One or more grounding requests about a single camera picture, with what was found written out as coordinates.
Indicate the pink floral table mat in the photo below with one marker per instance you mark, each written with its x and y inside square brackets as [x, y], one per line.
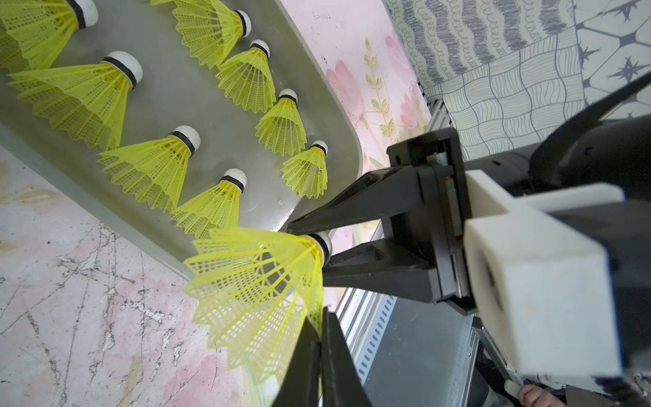
[93, 304]

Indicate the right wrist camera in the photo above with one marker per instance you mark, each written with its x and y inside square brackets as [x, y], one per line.
[543, 289]

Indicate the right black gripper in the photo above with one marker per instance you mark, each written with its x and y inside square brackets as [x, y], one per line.
[428, 185]

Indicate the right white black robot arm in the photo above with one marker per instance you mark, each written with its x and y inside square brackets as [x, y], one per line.
[590, 148]

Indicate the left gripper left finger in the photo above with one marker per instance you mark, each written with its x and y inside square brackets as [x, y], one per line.
[301, 385]

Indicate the grey plastic storage box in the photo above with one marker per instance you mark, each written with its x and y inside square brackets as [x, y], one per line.
[173, 121]

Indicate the aluminium mounting rail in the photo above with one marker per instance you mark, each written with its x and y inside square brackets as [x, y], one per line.
[408, 353]

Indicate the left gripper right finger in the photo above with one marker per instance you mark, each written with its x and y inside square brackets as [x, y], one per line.
[339, 379]

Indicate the yellow shuttlecock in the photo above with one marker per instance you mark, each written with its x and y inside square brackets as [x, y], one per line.
[255, 291]
[218, 207]
[153, 172]
[246, 78]
[281, 129]
[35, 32]
[210, 30]
[88, 101]
[306, 172]

